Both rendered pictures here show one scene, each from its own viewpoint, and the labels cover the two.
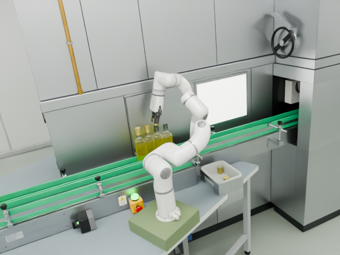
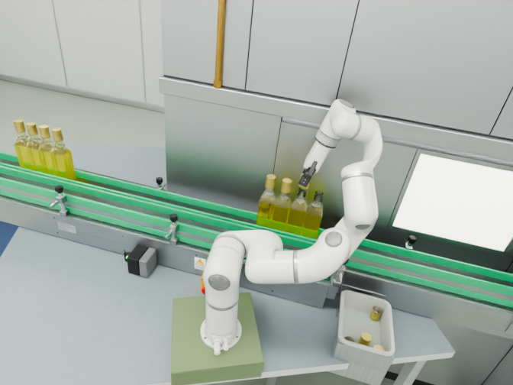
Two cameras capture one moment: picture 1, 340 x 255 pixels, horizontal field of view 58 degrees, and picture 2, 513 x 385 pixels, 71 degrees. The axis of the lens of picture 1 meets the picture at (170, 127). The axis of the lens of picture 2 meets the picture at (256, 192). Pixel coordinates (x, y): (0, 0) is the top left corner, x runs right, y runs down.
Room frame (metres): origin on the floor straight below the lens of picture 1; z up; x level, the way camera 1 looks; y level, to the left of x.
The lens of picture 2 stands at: (0.75, -0.35, 1.78)
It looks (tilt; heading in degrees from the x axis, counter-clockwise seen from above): 32 degrees down; 32
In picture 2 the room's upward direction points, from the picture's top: 7 degrees clockwise
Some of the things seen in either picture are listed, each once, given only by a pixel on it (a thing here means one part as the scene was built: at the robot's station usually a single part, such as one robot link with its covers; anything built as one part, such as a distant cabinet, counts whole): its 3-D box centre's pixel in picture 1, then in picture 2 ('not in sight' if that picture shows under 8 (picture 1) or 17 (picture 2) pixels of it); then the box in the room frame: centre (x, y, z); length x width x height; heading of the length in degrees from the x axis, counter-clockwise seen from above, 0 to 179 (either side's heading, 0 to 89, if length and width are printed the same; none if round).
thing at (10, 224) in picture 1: (6, 218); (57, 205); (1.25, 0.83, 0.94); 0.07 x 0.04 x 0.13; 22
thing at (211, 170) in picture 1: (220, 176); (362, 327); (1.64, -0.28, 0.80); 0.22 x 0.17 x 0.09; 22
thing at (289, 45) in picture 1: (284, 42); not in sight; (2.13, -0.84, 1.49); 0.21 x 0.05 x 0.21; 22
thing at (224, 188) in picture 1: (218, 176); (362, 322); (1.66, -0.27, 0.79); 0.27 x 0.17 x 0.08; 22
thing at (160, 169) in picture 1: (160, 174); (223, 274); (1.31, 0.07, 1.06); 0.13 x 0.10 x 0.16; 29
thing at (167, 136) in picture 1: (167, 146); (311, 228); (1.76, 0.03, 0.99); 0.06 x 0.06 x 0.21; 22
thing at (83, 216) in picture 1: (86, 221); (142, 260); (1.36, 0.50, 0.79); 0.08 x 0.08 x 0.08; 22
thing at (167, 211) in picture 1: (167, 202); (221, 318); (1.29, 0.05, 0.90); 0.16 x 0.13 x 0.15; 41
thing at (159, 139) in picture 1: (159, 149); (295, 223); (1.74, 0.08, 0.99); 0.06 x 0.06 x 0.21; 21
